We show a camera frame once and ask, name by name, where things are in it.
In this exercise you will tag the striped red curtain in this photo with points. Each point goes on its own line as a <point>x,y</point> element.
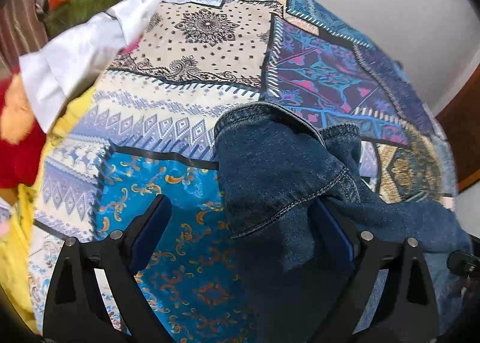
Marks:
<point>21,33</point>

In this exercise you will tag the brown wooden wardrobe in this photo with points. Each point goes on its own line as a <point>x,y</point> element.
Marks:
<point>460,121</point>

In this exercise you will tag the yellow fleece blanket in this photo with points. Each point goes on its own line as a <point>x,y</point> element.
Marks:
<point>16,230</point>

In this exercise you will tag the blue patchwork bedspread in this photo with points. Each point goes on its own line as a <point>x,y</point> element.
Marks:
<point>149,130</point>

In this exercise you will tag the red plush toy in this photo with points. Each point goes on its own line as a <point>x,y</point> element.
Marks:
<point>22,138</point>

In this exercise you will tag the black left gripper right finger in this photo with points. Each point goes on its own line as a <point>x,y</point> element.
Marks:
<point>407,310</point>

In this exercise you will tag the blue denim jacket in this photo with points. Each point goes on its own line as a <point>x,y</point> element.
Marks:
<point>272,165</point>

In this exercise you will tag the white shirt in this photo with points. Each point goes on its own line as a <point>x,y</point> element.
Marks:
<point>74,58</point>

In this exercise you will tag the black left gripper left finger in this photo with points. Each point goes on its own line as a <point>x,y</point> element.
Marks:
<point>75,311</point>

